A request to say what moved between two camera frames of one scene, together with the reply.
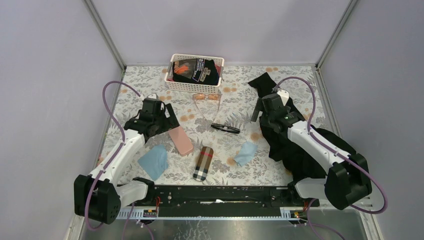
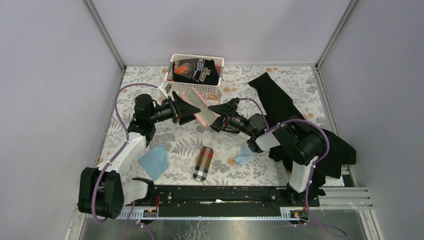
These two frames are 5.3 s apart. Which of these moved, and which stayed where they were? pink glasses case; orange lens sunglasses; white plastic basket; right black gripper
Moved: pink glasses case; right black gripper
Stayed: white plastic basket; orange lens sunglasses
